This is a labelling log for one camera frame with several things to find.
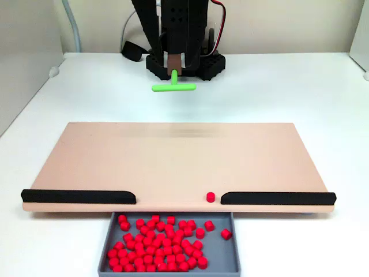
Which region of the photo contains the black guide rail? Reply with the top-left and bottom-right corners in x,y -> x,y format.
20,189 -> 137,205
220,191 -> 337,206

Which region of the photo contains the red white black servo cable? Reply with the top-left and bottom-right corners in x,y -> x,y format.
207,0 -> 227,57

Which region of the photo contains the grey rectangular container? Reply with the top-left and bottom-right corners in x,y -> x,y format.
97,212 -> 242,274

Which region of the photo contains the white thick hose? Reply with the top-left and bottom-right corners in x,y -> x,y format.
61,0 -> 82,53

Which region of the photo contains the beige flat board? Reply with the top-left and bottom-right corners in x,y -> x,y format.
22,122 -> 335,214

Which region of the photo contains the thin grey cable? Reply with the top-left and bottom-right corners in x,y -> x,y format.
119,10 -> 139,53

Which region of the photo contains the green T-shaped pusher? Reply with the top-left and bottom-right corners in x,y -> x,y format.
152,69 -> 197,93

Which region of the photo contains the brown tool holder block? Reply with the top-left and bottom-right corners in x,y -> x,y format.
167,54 -> 183,72

